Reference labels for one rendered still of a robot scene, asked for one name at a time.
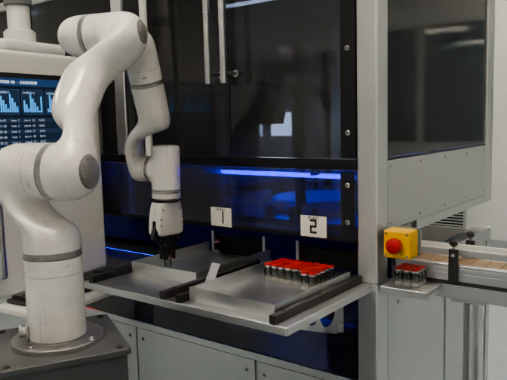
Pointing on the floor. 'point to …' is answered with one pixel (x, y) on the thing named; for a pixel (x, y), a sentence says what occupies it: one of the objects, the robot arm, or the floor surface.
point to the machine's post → (372, 184)
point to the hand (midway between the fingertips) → (167, 252)
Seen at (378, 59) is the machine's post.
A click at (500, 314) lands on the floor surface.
